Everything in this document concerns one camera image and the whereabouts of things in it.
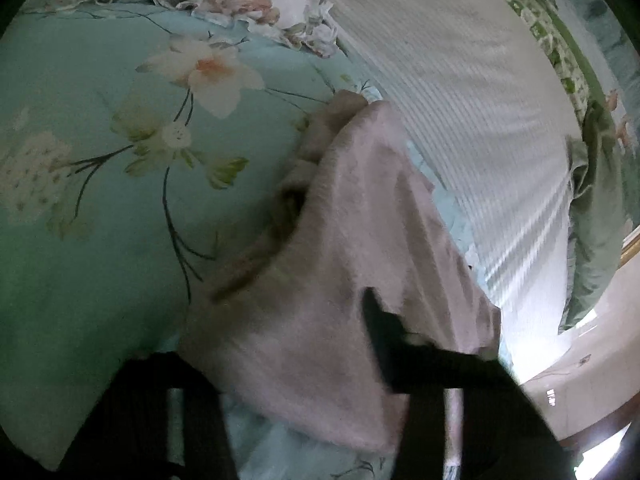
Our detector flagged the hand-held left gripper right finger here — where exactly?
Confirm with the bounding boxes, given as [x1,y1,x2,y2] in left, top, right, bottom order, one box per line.
[362,287,576,480]

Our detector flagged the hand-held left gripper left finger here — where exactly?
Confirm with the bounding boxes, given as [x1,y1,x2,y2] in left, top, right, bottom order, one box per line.
[65,352,241,480]

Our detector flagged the pink sweater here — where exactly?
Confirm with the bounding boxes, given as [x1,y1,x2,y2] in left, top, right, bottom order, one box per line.
[177,91,503,456]

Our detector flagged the teal floral bed sheet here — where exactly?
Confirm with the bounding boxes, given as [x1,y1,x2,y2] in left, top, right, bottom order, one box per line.
[0,0,481,480]

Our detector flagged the white ribbed blanket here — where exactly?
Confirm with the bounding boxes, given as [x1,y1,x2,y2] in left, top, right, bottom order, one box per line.
[325,0,586,376]

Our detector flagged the green leaf-patterned cloth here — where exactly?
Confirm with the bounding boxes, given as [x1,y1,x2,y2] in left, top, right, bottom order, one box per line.
[482,0,601,111]

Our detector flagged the rose print pillow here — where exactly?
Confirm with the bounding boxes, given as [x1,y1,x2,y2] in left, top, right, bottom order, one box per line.
[20,0,346,58]

